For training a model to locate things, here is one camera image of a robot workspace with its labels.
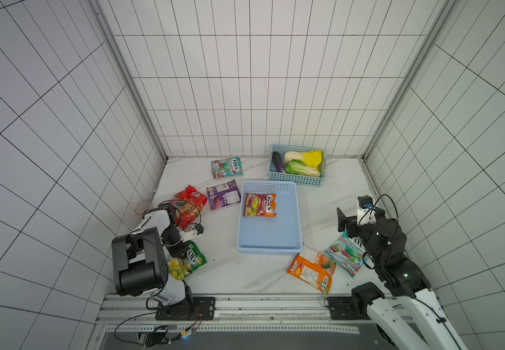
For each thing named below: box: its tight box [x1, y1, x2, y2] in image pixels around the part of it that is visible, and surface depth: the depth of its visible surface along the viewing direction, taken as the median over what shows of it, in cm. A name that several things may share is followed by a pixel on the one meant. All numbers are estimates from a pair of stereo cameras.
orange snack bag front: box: [287, 247, 337, 296], surface depth 82 cm
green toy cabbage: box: [285, 158, 321, 178], surface depth 107 cm
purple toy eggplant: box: [272, 151, 287, 173], surface depth 116 cm
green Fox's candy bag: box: [167, 240, 208, 281], surface depth 83 cm
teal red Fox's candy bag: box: [324, 230, 367, 279], surface depth 85 cm
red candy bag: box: [170, 184, 208, 230], surface depth 98 cm
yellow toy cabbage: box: [283, 149, 323, 171], surface depth 111 cm
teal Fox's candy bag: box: [210, 156, 244, 179], surface depth 115 cm
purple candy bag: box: [205, 178, 242, 210], surface depth 103 cm
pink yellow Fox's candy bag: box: [243, 192, 278, 218], surface depth 100 cm
